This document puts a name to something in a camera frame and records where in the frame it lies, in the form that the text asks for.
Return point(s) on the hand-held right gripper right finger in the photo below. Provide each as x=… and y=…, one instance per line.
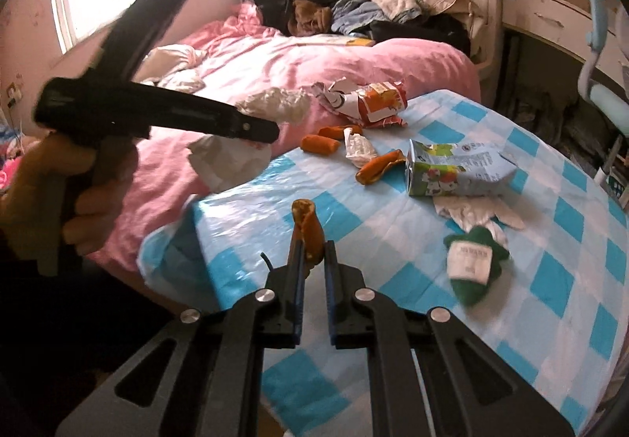
x=333, y=302

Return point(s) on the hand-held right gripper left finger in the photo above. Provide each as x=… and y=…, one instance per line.
x=299, y=304

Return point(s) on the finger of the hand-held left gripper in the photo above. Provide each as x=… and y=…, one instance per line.
x=211, y=117
x=147, y=19

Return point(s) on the curled orange peel piece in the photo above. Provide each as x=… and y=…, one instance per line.
x=309, y=230

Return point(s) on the green packet with white label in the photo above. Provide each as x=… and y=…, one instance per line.
x=471, y=265

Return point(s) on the small white plastic wrapper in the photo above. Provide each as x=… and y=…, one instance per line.
x=356, y=144

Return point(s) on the person's left hand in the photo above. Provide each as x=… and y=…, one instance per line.
x=105, y=216

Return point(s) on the white crumpled plastic bag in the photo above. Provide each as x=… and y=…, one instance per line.
x=226, y=162

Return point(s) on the white cloth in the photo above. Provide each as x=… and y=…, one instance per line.
x=172, y=68

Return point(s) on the pink duvet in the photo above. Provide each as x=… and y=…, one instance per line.
x=255, y=58

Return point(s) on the brown garment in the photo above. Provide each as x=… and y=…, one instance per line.
x=307, y=19

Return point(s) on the large crumpled white tissue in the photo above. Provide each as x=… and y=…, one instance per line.
x=471, y=213

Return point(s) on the yellow book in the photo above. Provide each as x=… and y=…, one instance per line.
x=358, y=42

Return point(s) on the torn orange juice carton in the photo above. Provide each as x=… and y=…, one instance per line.
x=378, y=103

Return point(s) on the blue denim garment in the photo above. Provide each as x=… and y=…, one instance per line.
x=354, y=14

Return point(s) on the crushed pale blue milk carton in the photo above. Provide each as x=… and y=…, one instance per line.
x=467, y=167

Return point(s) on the blue checked plastic tablecloth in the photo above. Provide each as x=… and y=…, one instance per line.
x=540, y=319

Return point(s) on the white garment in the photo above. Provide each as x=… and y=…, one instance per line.
x=393, y=2

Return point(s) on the black garment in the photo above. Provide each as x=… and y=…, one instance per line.
x=422, y=31

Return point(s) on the light blue office chair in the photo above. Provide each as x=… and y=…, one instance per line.
x=602, y=95

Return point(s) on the white desk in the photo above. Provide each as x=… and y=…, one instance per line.
x=540, y=9

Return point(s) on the wall socket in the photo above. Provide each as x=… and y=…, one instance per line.
x=12, y=92

